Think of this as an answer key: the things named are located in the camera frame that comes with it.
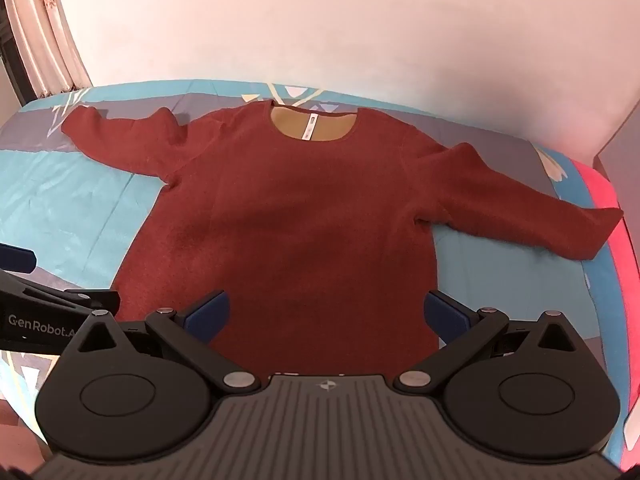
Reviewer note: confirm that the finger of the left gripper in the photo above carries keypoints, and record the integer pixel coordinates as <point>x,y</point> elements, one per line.
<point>17,259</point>

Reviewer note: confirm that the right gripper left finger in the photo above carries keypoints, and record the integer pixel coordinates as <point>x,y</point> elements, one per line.
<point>187,335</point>

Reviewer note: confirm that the pink floral curtain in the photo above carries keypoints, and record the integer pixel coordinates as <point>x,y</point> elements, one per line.
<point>47,47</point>

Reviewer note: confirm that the blue grey patterned bed sheet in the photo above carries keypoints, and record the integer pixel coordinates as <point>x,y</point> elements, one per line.
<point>545,400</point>

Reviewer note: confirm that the grey bedside cabinet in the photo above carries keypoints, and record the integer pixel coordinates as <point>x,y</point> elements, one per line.
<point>620,161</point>

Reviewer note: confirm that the white sweater neck label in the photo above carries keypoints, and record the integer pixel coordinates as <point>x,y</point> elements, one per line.
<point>309,128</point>

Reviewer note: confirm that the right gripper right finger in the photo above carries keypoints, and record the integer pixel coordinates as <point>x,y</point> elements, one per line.
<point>466,334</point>

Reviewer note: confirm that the dark red long-sleeve sweater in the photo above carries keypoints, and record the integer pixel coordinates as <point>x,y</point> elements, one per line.
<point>323,245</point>

